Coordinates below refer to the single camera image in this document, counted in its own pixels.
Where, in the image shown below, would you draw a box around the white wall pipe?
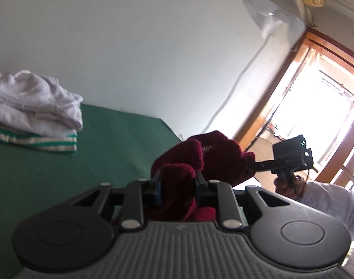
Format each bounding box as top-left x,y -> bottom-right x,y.
200,33 -> 272,136

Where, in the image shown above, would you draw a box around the person's right forearm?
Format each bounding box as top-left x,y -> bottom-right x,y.
296,180 -> 354,239

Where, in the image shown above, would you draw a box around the green striped folded garment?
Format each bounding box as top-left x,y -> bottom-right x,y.
0,122 -> 78,155

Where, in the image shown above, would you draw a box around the wooden door frame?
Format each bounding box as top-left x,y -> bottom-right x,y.
233,26 -> 354,194

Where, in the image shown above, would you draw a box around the green tablecloth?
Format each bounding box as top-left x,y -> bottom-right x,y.
0,102 -> 247,279

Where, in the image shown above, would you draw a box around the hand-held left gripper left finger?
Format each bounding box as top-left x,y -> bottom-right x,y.
72,177 -> 161,229

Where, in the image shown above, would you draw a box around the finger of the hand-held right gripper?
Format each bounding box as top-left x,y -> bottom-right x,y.
247,160 -> 274,173

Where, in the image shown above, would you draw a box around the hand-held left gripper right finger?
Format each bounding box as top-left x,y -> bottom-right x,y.
195,174 -> 294,229

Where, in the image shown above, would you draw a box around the white folded garment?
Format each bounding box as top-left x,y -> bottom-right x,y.
0,70 -> 84,137

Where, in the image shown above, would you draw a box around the white air conditioner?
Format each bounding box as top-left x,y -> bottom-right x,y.
236,0 -> 308,50

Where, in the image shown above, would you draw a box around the person's right hand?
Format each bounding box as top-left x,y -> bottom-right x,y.
275,176 -> 307,201

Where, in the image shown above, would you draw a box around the dark red knit sweater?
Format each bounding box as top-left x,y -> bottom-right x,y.
111,130 -> 256,226

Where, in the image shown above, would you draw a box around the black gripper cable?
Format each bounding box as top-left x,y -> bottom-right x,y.
299,166 -> 319,199

